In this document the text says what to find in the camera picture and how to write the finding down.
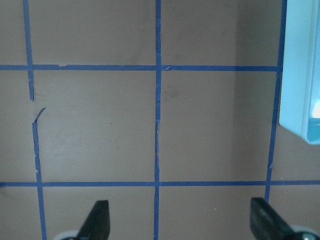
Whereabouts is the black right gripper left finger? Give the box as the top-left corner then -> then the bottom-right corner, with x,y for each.
76,200 -> 111,240

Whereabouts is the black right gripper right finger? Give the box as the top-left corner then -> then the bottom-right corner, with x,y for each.
250,197 -> 300,240

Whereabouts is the light blue plastic bin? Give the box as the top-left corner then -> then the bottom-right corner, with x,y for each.
279,0 -> 320,145

